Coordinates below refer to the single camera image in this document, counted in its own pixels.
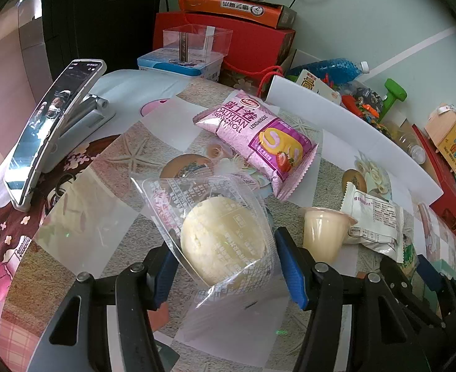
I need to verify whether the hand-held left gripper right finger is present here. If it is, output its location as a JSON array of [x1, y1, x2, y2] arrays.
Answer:
[[274, 227, 427, 372]]

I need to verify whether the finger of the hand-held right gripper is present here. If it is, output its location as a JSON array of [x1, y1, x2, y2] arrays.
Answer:
[[418, 255, 456, 319], [380, 256, 446, 334]]

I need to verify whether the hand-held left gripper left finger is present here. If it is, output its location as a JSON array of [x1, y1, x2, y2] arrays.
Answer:
[[26, 240, 180, 372]]

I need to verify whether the yellow jelly cup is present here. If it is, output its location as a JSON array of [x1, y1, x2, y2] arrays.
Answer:
[[298, 206, 359, 264]]

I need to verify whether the white green snack packet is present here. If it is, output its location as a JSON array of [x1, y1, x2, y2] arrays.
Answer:
[[340, 182, 419, 277]]

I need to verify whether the clear bun packet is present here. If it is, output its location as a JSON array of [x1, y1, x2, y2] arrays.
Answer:
[[129, 175, 280, 343]]

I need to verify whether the pink swiss roll packet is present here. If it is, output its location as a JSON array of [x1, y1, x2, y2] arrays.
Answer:
[[192, 89, 319, 202]]

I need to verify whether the large red box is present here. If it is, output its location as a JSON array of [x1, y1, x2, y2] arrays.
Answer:
[[411, 124, 456, 241]]

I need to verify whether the clear plastic bottle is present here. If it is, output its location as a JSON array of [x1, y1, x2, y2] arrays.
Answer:
[[389, 122, 427, 162]]

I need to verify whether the white board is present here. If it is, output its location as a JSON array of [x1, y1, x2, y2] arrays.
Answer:
[[265, 75, 444, 204]]

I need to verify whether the printed pink cloth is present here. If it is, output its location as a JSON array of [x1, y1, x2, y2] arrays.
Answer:
[[0, 70, 186, 361]]

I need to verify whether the colourful toy pile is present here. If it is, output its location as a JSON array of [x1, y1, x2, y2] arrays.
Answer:
[[338, 85, 388, 127]]

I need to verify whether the grey phone stand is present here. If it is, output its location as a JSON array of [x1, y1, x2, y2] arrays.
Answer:
[[42, 93, 116, 173]]

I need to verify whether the green dumbbell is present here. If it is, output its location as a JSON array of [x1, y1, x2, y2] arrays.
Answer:
[[381, 78, 408, 119]]

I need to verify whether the small white yellow box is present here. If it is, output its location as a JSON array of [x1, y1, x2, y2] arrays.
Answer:
[[296, 70, 343, 105]]

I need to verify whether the smartphone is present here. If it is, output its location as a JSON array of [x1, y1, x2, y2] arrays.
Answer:
[[4, 59, 108, 212]]

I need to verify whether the blue water bottle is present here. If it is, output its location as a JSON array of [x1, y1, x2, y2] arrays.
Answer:
[[286, 58, 370, 86]]

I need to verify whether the blue white tissue box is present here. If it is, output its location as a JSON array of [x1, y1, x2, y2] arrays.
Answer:
[[137, 48, 227, 83]]

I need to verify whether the flat red box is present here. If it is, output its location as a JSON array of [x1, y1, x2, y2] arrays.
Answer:
[[153, 11, 296, 73]]

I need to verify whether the clear plastic box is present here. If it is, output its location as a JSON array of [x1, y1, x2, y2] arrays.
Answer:
[[162, 23, 234, 67]]

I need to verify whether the flat orange box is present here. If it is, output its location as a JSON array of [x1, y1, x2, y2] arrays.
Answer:
[[179, 0, 297, 29]]

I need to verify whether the black cabinet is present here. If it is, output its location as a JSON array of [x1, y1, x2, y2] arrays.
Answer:
[[42, 0, 166, 80]]

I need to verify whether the orange gift box with handle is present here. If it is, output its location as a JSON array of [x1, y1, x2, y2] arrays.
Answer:
[[424, 103, 456, 176]]

